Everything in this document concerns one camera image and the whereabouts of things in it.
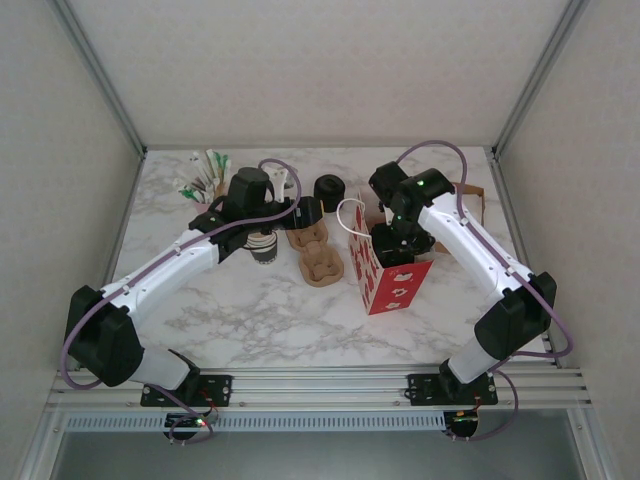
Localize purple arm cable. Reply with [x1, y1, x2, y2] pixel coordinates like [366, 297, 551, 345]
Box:
[397, 140, 574, 444]
[59, 158, 303, 446]

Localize small circuit board with LED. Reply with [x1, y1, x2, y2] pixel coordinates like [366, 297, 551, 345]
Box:
[444, 409, 479, 437]
[164, 413, 209, 431]

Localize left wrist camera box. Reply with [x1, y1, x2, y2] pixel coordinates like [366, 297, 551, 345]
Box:
[266, 166, 294, 195]

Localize white slotted cable duct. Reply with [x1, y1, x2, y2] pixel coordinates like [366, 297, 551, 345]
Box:
[64, 412, 446, 432]

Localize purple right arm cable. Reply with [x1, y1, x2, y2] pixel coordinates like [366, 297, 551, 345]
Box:
[397, 140, 574, 444]

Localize white paper napkins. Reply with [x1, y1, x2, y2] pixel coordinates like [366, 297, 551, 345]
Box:
[459, 193, 484, 226]

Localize black paper coffee cup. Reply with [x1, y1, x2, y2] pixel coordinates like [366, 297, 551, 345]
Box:
[248, 245, 279, 267]

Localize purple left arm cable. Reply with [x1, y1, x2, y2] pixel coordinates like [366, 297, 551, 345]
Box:
[59, 158, 303, 446]

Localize brown cardboard tray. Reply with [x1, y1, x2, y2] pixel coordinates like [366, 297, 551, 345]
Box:
[434, 182, 487, 254]

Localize aluminium frame post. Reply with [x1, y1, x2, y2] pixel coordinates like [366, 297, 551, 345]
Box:
[47, 0, 149, 159]
[491, 0, 592, 159]

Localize aluminium lower frame bar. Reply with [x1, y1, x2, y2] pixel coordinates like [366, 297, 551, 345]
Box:
[567, 407, 616, 480]
[14, 405, 69, 480]

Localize brown pulp cup carrier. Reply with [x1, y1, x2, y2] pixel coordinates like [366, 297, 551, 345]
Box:
[299, 239, 345, 290]
[286, 224, 329, 251]

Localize red paper takeout bag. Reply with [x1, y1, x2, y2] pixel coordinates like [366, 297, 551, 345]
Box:
[337, 188, 434, 317]

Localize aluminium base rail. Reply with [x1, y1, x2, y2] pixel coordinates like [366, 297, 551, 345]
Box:
[47, 368, 594, 412]

